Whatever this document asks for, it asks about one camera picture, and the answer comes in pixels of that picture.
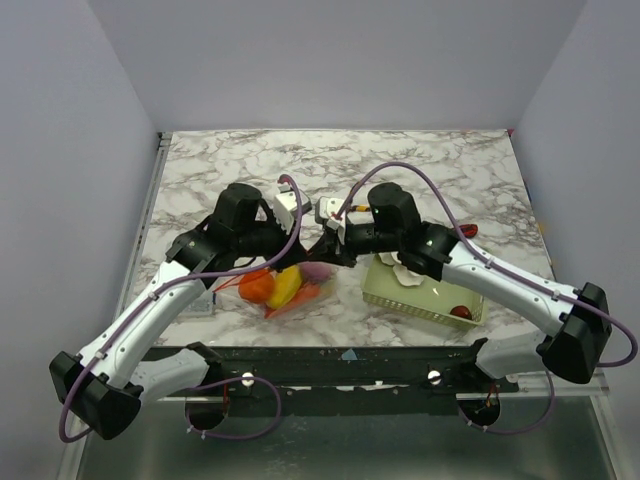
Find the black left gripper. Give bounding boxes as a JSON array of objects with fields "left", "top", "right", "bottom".
[{"left": 235, "top": 210, "right": 307, "bottom": 274}]

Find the orange toy fruit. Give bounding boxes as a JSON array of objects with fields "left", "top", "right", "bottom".
[{"left": 238, "top": 272, "right": 275, "bottom": 304}]

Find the yellow toy mango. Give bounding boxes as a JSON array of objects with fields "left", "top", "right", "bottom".
[{"left": 266, "top": 265, "right": 303, "bottom": 309}]

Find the clear zip bag orange zipper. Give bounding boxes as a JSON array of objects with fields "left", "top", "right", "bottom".
[{"left": 213, "top": 262, "right": 336, "bottom": 319}]

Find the purple toy onion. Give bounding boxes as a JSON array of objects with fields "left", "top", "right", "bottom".
[{"left": 298, "top": 262, "right": 333, "bottom": 284}]

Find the green perforated plastic basket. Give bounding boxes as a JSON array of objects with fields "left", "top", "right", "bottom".
[{"left": 361, "top": 254, "right": 488, "bottom": 330}]

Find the orange toy carrot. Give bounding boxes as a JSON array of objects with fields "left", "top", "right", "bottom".
[{"left": 264, "top": 284, "right": 321, "bottom": 318}]

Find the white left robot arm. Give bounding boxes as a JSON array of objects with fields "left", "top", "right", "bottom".
[{"left": 49, "top": 175, "right": 311, "bottom": 443}]

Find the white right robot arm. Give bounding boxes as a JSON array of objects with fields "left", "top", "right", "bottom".
[{"left": 311, "top": 183, "right": 612, "bottom": 392}]

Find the white toy garlic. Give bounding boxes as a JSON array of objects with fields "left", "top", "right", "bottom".
[{"left": 378, "top": 252, "right": 425, "bottom": 288}]

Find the red black tool behind basket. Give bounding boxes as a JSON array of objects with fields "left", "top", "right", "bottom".
[{"left": 460, "top": 224, "right": 479, "bottom": 238}]

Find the clear plastic box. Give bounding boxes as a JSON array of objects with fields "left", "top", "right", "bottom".
[{"left": 181, "top": 292, "right": 216, "bottom": 318}]

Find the dark red toy fruit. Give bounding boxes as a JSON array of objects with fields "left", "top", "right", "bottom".
[{"left": 449, "top": 305, "right": 473, "bottom": 321}]

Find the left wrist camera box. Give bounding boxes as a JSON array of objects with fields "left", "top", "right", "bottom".
[{"left": 273, "top": 185, "right": 299, "bottom": 234}]

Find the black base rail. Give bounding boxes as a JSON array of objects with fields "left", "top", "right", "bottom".
[{"left": 180, "top": 342, "right": 519, "bottom": 418}]

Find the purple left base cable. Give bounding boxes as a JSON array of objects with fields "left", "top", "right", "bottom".
[{"left": 184, "top": 374, "right": 284, "bottom": 442}]

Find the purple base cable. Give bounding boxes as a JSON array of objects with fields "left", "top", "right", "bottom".
[
  {"left": 184, "top": 374, "right": 284, "bottom": 442},
  {"left": 457, "top": 369, "right": 556, "bottom": 435}
]

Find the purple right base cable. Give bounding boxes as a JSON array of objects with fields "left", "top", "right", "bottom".
[{"left": 457, "top": 369, "right": 556, "bottom": 435}]

